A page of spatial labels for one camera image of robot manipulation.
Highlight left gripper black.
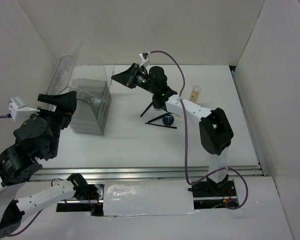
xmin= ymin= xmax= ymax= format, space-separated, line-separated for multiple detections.
xmin=34 ymin=90 xmax=79 ymax=157

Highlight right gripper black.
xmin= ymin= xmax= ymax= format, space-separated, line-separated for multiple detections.
xmin=111 ymin=63 xmax=157 ymax=95

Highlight clear acrylic organizer box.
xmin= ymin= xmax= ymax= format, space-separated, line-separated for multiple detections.
xmin=45 ymin=41 xmax=116 ymax=136

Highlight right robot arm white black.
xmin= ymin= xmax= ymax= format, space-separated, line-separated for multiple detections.
xmin=111 ymin=63 xmax=234 ymax=196

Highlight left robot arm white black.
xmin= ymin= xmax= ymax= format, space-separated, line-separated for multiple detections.
xmin=0 ymin=91 xmax=104 ymax=239

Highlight black makeup brush angled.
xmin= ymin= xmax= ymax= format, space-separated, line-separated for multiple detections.
xmin=140 ymin=102 xmax=153 ymax=118

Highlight black lidded cream jar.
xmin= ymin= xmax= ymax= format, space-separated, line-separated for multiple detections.
xmin=153 ymin=105 xmax=166 ymax=111

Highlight blue round compact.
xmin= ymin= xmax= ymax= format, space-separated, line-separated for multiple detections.
xmin=162 ymin=114 xmax=175 ymax=126

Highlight thin black eyeliner pencil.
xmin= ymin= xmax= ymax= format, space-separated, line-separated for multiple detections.
xmin=145 ymin=122 xmax=178 ymax=129

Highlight white foil cover plate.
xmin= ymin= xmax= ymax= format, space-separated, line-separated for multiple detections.
xmin=103 ymin=180 xmax=196 ymax=217

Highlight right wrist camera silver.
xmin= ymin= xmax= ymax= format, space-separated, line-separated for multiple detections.
xmin=139 ymin=52 xmax=151 ymax=67

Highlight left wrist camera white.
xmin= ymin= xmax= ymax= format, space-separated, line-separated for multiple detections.
xmin=8 ymin=96 xmax=39 ymax=122

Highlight aluminium front rail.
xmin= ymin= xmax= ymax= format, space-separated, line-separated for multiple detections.
xmin=29 ymin=165 xmax=264 ymax=182

